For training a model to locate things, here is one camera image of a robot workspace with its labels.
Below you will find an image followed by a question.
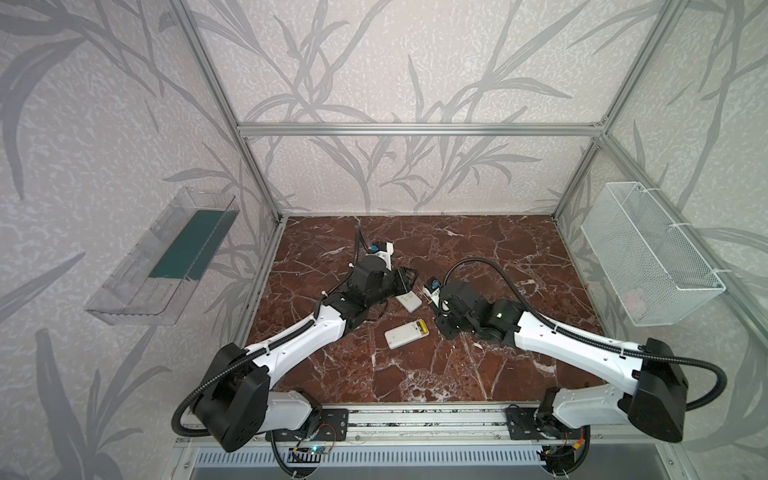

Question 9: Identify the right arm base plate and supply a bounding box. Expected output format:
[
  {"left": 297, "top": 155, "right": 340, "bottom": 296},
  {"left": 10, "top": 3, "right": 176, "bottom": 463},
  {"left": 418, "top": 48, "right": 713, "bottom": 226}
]
[{"left": 504, "top": 404, "right": 584, "bottom": 443}]

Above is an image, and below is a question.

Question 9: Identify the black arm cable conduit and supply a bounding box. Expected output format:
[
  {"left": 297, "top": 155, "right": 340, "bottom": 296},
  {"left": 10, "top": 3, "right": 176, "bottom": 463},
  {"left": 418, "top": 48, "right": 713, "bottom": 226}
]
[
  {"left": 170, "top": 227, "right": 385, "bottom": 438},
  {"left": 440, "top": 256, "right": 728, "bottom": 413}
]

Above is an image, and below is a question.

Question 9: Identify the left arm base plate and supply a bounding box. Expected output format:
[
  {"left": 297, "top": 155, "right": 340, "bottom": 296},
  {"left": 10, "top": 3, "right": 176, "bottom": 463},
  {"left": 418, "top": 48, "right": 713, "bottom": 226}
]
[{"left": 265, "top": 408, "right": 350, "bottom": 443}]

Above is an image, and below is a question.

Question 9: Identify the white air conditioner remote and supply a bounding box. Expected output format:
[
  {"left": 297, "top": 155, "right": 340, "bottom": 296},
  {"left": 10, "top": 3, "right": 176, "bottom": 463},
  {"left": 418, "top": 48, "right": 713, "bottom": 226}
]
[{"left": 396, "top": 291, "right": 422, "bottom": 313}]

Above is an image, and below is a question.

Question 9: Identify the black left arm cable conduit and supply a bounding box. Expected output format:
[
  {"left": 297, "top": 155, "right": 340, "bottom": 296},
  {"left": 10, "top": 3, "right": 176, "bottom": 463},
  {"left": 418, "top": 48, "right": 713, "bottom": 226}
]
[{"left": 170, "top": 227, "right": 385, "bottom": 438}]

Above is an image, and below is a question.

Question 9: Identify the white remote control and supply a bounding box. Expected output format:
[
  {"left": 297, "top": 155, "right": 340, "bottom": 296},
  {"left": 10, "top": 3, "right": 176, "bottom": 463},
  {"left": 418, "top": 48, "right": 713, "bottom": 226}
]
[{"left": 385, "top": 319, "right": 429, "bottom": 350}]

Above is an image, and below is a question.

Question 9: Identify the aluminium front rail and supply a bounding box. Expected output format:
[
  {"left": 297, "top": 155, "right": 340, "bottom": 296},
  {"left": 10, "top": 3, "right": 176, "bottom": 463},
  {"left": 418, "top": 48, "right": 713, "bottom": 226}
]
[{"left": 173, "top": 403, "right": 679, "bottom": 448}]

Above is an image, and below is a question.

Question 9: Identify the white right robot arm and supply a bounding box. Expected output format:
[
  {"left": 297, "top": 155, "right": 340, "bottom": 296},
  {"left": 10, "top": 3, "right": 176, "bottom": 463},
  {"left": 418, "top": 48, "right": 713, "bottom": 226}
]
[{"left": 422, "top": 279, "right": 688, "bottom": 443}]

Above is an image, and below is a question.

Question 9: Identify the pink object in basket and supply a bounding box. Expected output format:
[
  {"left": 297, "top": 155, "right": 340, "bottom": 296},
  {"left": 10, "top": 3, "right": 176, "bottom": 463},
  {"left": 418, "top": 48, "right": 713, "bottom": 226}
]
[{"left": 621, "top": 289, "right": 648, "bottom": 318}]

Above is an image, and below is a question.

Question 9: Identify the clear plastic wall bin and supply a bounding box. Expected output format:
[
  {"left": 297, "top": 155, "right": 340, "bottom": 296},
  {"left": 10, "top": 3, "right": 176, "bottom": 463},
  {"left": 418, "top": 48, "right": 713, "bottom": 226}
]
[{"left": 85, "top": 187, "right": 240, "bottom": 326}]

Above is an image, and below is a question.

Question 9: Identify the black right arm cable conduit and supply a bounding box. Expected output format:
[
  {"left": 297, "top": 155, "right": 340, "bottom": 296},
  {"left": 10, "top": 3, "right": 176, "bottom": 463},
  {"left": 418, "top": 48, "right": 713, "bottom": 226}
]
[{"left": 440, "top": 256, "right": 728, "bottom": 413}]

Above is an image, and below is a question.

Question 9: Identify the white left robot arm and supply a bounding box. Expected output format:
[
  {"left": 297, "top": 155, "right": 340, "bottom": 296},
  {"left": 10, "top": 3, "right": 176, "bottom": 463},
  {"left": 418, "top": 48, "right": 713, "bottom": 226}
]
[{"left": 171, "top": 252, "right": 418, "bottom": 452}]

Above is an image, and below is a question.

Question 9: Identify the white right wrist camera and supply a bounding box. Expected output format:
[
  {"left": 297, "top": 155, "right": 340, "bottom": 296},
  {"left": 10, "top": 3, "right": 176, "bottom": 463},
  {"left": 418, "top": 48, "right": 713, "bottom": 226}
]
[{"left": 422, "top": 277, "right": 442, "bottom": 306}]

